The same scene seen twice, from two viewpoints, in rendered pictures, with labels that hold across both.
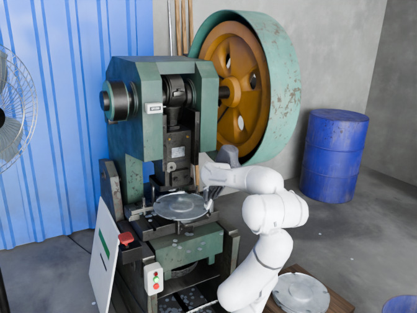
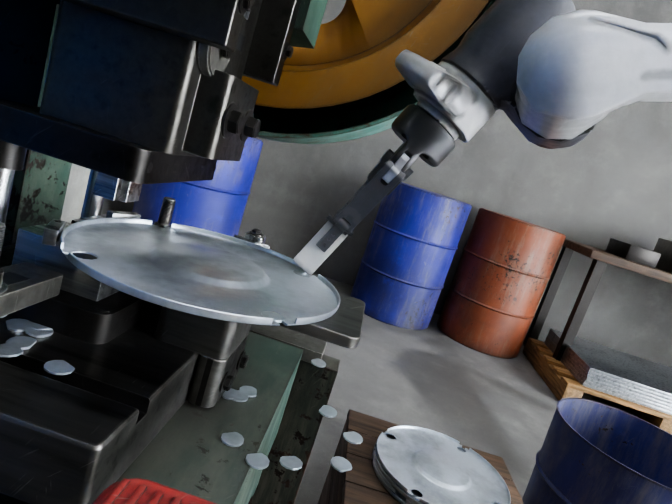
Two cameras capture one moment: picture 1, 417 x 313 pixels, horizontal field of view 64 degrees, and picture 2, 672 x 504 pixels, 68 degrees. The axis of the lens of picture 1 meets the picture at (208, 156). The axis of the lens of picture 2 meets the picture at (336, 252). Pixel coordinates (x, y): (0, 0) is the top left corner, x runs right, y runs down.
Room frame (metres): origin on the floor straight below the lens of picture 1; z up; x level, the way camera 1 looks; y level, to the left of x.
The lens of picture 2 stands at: (1.14, 0.50, 0.94)
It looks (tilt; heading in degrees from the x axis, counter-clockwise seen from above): 11 degrees down; 304
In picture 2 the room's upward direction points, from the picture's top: 18 degrees clockwise
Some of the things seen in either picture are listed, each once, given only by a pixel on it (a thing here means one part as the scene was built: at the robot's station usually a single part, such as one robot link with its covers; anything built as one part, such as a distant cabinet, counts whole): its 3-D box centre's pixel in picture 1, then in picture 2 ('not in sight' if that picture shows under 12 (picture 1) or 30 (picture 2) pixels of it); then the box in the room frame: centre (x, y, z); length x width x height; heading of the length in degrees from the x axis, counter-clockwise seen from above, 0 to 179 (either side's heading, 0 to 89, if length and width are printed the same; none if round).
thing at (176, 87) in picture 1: (170, 108); not in sight; (1.64, 0.20, 1.27); 0.21 x 0.12 x 0.34; 31
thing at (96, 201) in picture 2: not in sight; (96, 189); (1.74, 0.16, 0.81); 0.02 x 0.02 x 0.14
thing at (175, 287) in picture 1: (171, 265); not in sight; (1.65, 0.20, 0.31); 0.43 x 0.42 x 0.01; 121
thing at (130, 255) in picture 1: (131, 261); not in sight; (1.29, 0.34, 0.62); 0.10 x 0.06 x 0.20; 121
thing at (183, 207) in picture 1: (181, 205); (211, 264); (1.54, 0.13, 0.78); 0.29 x 0.29 x 0.01
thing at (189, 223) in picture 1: (185, 220); (237, 334); (1.50, 0.11, 0.72); 0.25 x 0.14 x 0.14; 31
